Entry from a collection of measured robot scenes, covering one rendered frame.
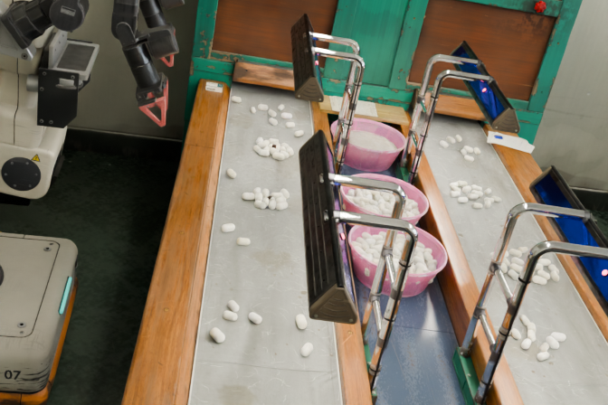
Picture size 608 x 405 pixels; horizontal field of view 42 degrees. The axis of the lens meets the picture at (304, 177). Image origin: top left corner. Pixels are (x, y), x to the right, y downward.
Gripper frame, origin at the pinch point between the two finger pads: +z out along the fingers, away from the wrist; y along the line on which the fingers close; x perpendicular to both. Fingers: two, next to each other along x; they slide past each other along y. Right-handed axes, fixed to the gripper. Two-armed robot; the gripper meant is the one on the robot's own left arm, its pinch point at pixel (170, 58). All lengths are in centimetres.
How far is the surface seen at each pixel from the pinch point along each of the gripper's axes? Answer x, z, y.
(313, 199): -32, 7, -94
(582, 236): -82, 32, -98
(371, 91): -59, 50, 44
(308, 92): -36.8, 11.1, -31.3
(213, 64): -5, 22, 49
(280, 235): -19, 38, -53
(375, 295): -38, 35, -92
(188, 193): 2.4, 24.8, -40.6
